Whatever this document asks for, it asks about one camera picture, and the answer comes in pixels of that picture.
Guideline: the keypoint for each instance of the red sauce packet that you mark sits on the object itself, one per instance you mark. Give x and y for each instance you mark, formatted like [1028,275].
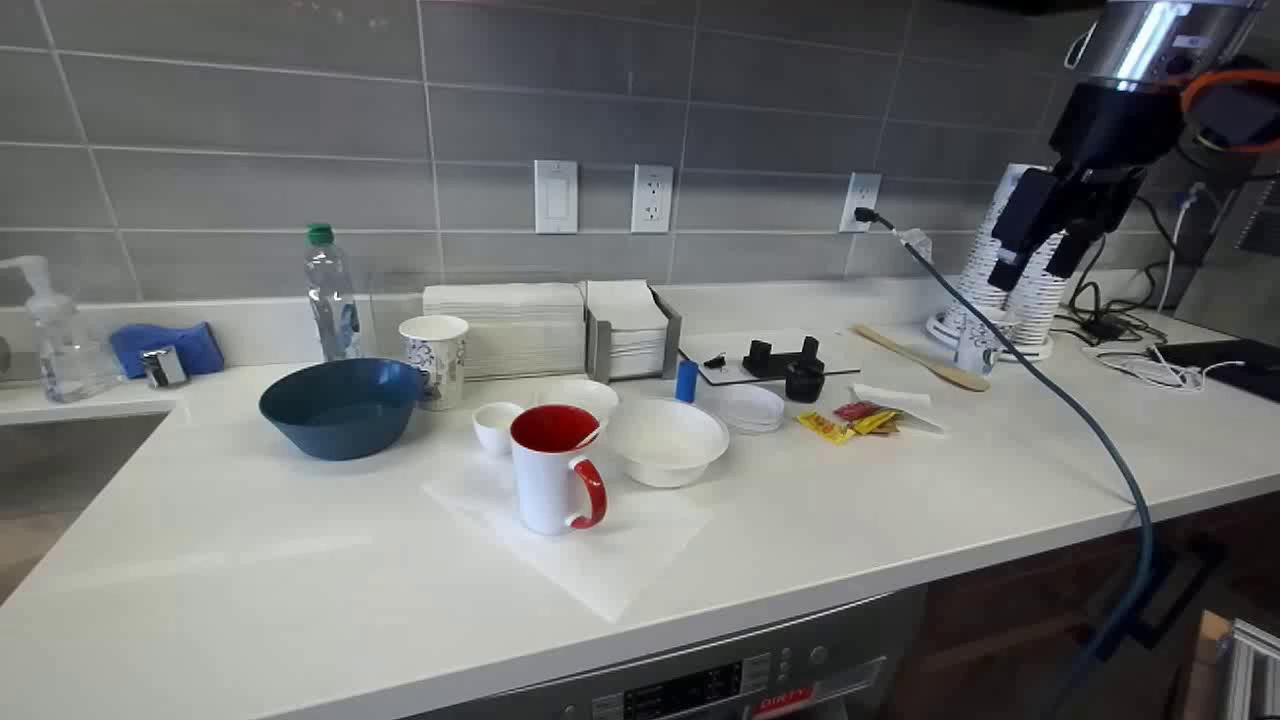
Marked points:
[855,410]

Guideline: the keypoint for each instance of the clear soap dispenser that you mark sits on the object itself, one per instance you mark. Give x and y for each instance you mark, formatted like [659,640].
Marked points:
[52,342]

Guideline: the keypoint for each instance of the black flat device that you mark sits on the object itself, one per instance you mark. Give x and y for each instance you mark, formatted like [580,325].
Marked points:
[1234,366]

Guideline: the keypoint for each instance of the white paper mat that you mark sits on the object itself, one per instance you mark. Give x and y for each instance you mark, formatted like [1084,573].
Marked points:
[615,553]

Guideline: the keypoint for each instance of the clear bottle with green cap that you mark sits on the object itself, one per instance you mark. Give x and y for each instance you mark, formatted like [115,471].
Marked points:
[328,302]

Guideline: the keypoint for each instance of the blue sponge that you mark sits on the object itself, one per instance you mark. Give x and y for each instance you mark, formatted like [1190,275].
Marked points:
[185,345]

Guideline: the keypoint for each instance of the black clamp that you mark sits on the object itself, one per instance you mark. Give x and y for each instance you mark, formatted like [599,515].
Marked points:
[790,361]

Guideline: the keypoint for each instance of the dark wooden cabinet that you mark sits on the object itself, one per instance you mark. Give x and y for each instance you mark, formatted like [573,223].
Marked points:
[1015,624]

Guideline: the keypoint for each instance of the orange and black wrist camera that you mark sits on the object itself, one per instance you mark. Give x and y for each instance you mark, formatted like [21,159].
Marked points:
[1234,123]

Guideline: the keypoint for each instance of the white packet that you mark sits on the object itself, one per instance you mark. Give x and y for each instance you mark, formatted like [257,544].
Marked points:
[891,393]

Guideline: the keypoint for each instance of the grey flat board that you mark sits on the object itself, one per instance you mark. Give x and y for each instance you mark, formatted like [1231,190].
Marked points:
[724,361]

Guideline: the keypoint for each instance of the wooden spatula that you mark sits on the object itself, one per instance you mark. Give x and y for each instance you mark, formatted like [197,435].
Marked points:
[921,357]

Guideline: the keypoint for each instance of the tall white printed carton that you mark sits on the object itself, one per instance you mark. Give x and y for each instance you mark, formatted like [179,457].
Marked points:
[1046,316]

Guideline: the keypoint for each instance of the clear plastic container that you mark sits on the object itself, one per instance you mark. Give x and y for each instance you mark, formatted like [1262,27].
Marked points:
[744,410]

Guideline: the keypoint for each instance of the dishwasher control panel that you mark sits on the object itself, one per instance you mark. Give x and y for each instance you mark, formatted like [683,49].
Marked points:
[721,672]

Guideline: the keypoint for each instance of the black power adapter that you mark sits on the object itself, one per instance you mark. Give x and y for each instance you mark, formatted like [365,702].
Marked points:
[1103,325]

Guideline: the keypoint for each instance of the shallow white dish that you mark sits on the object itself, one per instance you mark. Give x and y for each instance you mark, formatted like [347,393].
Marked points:
[584,393]

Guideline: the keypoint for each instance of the white wall outlet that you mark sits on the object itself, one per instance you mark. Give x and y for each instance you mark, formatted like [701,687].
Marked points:
[859,194]
[649,198]

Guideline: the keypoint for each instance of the small white cup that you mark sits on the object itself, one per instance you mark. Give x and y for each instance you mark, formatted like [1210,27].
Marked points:
[492,424]

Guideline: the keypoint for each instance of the yellow sauce packet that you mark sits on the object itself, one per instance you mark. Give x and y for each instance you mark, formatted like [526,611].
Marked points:
[840,424]

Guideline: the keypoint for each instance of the white light switch plate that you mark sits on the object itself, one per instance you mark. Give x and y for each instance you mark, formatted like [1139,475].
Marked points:
[552,198]

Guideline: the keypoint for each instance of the short white printed carton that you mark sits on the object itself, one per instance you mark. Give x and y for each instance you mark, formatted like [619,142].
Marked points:
[994,302]

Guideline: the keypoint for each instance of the dark blue bowl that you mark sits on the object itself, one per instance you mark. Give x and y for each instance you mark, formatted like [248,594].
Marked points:
[342,410]

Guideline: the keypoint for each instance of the black wall plug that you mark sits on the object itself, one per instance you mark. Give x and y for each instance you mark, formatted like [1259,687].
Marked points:
[871,213]

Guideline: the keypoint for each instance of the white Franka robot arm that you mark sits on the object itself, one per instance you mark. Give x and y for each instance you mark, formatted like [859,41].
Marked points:
[1145,41]

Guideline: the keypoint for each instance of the small blue cap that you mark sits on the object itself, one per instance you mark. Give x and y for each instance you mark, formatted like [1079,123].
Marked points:
[684,380]

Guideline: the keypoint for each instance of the metal napkin holder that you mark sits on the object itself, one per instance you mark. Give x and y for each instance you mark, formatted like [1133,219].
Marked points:
[672,342]

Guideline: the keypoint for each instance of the large white bowl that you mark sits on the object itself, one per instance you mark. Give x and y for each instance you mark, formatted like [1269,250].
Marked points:
[666,440]

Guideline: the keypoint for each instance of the printed white paper cup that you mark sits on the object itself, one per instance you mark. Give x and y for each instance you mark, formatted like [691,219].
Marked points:
[434,349]

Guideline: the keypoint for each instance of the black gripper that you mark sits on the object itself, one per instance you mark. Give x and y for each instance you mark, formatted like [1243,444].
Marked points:
[1114,134]

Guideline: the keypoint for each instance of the white mug with red inside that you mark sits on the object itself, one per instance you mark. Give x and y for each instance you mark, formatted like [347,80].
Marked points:
[550,483]

